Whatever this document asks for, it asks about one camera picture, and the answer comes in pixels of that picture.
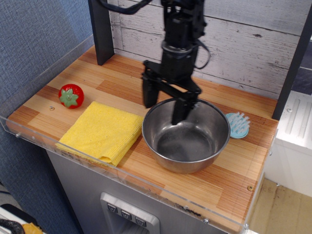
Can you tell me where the red toy tomato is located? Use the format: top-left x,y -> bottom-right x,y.
58,84 -> 84,109

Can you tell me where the yellow folded cloth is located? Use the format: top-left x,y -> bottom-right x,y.
56,101 -> 143,166

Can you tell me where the black left vertical post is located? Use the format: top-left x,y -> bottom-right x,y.
88,0 -> 115,65

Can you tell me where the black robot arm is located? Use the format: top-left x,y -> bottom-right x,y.
142,0 -> 207,125

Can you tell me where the yellow object bottom left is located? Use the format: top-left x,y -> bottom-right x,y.
22,223 -> 43,234

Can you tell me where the white side cabinet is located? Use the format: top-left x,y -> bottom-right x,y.
264,91 -> 312,196

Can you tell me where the black vertical post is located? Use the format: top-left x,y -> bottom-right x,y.
272,6 -> 312,120
88,0 -> 115,65

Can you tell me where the clear acrylic table guard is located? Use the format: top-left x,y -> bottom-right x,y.
0,36 -> 277,234

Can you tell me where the black right vertical post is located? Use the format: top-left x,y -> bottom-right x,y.
272,6 -> 312,120

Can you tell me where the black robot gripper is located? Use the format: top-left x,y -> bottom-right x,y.
142,42 -> 201,125

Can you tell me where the black braided hose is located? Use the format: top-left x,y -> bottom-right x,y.
0,218 -> 25,234

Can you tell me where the light blue scrub brush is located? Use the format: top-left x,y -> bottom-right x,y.
225,112 -> 251,139

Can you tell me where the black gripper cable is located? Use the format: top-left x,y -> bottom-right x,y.
194,39 -> 212,70

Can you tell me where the stainless steel bowl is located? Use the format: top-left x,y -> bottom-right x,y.
142,98 -> 230,174

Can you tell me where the grey cabinet with dispenser panel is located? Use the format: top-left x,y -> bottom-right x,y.
48,151 -> 223,234

